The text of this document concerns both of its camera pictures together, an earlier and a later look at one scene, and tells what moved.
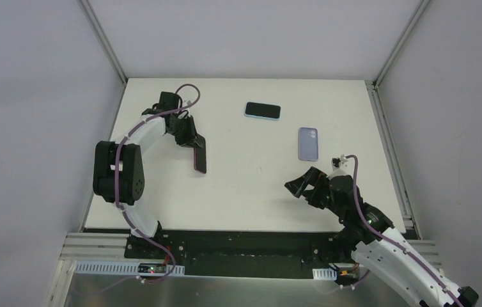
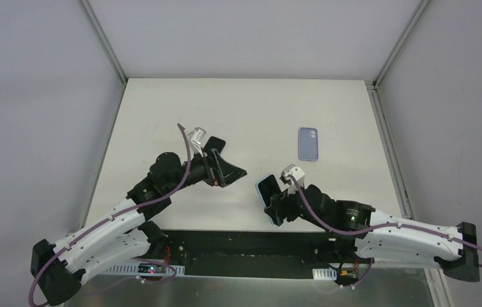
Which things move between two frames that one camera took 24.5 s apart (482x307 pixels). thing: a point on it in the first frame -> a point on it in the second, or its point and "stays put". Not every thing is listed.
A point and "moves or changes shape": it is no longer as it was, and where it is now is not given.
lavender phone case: (308, 144) stays put
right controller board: (347, 274) stays put
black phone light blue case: (261, 110) -> (267, 187)
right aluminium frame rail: (427, 248) stays put
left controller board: (152, 268) stays put
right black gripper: (314, 192) -> (287, 205)
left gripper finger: (199, 142) -> (226, 173)
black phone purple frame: (200, 156) moves or changes shape
